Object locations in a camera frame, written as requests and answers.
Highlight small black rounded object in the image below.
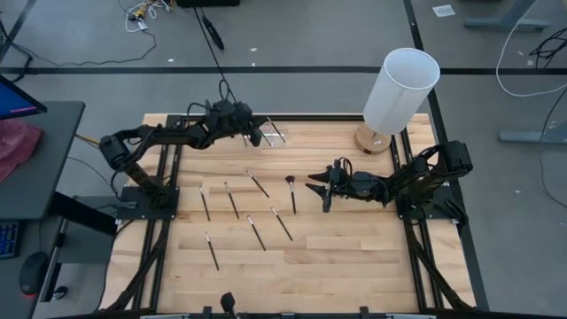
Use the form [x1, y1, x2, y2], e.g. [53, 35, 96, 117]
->
[220, 291, 237, 318]

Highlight fan head makeup brush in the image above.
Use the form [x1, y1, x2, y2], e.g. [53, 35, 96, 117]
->
[284, 175, 298, 215]

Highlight backlit computer keyboard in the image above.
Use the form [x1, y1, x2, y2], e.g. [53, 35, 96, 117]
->
[0, 221, 23, 261]

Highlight thin dark floor cable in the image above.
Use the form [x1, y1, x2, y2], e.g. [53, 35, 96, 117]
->
[8, 30, 158, 66]

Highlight black box on floor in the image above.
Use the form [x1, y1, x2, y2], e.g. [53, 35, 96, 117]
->
[175, 0, 241, 8]

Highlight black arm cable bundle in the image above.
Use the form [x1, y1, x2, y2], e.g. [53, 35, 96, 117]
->
[405, 219, 473, 311]
[105, 219, 172, 311]

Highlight pink plastic bag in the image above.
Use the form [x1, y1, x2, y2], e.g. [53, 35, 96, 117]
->
[0, 118, 44, 183]

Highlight black floor cable bundle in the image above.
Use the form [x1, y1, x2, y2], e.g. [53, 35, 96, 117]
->
[529, 27, 567, 67]

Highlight white shade wooden base lamp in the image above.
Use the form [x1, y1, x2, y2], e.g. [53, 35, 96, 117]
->
[353, 47, 441, 156]

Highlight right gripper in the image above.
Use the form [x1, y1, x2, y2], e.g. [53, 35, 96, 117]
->
[305, 158, 355, 213]

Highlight grey desk foot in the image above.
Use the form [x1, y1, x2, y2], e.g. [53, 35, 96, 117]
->
[460, 0, 555, 32]
[498, 119, 567, 145]

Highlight computer monitor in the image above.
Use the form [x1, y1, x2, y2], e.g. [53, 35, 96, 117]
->
[0, 74, 49, 121]

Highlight silver desk pole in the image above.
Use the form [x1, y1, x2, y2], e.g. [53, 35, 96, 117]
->
[40, 219, 71, 303]

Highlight white and yellow cable bundle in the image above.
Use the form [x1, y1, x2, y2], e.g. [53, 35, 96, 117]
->
[117, 0, 172, 33]

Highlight black aluminium table frame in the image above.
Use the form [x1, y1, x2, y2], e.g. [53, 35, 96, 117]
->
[99, 113, 478, 319]

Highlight black oblong cable sleeve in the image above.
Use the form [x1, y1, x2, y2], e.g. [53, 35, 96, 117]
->
[201, 15, 225, 51]

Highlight black desk crossbar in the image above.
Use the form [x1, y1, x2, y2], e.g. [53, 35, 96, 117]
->
[46, 192, 119, 236]

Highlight black computer mouse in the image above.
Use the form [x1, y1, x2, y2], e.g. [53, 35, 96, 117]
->
[18, 251, 49, 297]

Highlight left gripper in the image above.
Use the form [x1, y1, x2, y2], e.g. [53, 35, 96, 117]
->
[206, 100, 269, 147]

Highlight long black floor cable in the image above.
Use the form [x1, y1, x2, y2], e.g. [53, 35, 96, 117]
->
[192, 6, 244, 114]

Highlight clear acrylic brush organizer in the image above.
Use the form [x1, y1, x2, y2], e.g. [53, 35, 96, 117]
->
[241, 125, 289, 150]

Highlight grey desk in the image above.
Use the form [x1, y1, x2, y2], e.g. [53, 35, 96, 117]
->
[0, 100, 86, 222]

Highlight white floor cable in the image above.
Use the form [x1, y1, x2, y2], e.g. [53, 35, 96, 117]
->
[494, 19, 567, 98]

